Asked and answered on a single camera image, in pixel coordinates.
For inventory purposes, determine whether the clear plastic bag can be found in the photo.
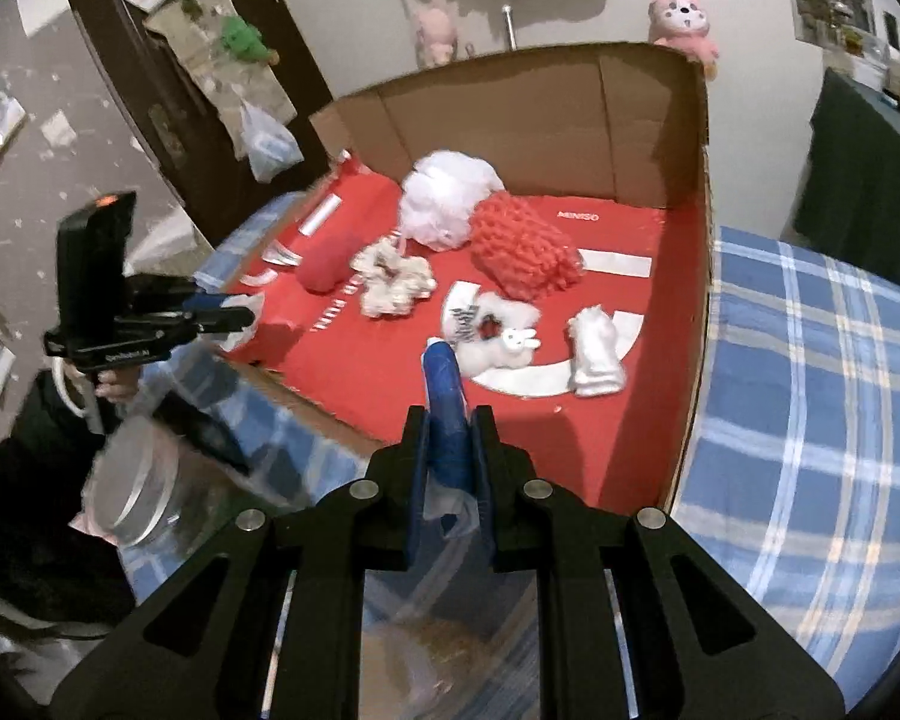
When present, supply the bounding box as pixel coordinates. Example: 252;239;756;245
238;97;305;182

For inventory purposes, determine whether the blue plaid blanket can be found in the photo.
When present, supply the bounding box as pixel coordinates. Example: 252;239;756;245
116;187;900;720

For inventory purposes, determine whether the beige patterned cloth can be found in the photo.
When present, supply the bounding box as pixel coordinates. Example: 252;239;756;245
146;0;297;136

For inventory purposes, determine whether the pink plush toy with face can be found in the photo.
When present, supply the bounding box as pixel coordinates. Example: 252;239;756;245
647;0;721;80

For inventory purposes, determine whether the dark desk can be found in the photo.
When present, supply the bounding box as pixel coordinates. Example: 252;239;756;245
791;67;900;293

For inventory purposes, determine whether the clear glass jar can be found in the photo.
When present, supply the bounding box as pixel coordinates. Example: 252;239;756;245
360;570;541;720

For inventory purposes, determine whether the cream lace scrunchie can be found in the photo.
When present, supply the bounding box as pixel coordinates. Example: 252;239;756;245
349;234;437;320

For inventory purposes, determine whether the blue soft roll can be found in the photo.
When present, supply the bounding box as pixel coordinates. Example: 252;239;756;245
420;340;488;537

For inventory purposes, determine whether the cardboard box with red lining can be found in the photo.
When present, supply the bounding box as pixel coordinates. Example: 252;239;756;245
210;41;713;518

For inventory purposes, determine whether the white mesh bath pouf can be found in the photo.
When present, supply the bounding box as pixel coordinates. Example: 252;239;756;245
397;150;507;252

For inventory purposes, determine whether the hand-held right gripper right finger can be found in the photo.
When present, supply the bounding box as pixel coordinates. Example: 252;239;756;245
472;405;845;720

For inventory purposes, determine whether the white sock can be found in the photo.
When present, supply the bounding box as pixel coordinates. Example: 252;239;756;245
566;305;623;398

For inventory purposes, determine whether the light pink plush toy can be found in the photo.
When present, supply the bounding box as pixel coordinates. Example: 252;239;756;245
409;0;470;68

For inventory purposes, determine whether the wall poster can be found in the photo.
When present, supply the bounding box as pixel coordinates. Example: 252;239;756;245
795;0;871;46

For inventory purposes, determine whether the glass jar with metal lid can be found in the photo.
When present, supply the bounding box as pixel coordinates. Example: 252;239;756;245
82;416;271;548

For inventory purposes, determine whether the dark wooden door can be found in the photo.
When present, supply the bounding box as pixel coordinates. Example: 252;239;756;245
56;0;338;248

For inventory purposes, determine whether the person's left forearm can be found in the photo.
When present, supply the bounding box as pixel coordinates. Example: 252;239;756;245
0;375;132;466

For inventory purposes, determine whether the red plush toy with tag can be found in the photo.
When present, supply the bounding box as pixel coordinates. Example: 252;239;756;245
296;229;376;295

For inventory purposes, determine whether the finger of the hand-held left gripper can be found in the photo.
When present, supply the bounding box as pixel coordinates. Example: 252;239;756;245
163;313;260;343
186;291;263;316

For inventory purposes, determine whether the green plush toy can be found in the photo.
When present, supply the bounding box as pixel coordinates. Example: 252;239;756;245
217;15;278;65

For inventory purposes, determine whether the white fluffy bunny scrunchie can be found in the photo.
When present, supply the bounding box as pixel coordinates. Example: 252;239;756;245
439;292;545;380

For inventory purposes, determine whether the person's left hand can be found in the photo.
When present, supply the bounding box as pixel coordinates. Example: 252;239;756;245
94;367;147;402

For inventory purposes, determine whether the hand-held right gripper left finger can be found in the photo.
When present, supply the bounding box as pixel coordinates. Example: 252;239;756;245
49;405;428;720

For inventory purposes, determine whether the red knitted scrunchie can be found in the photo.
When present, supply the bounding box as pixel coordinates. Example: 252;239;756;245
467;191;584;302

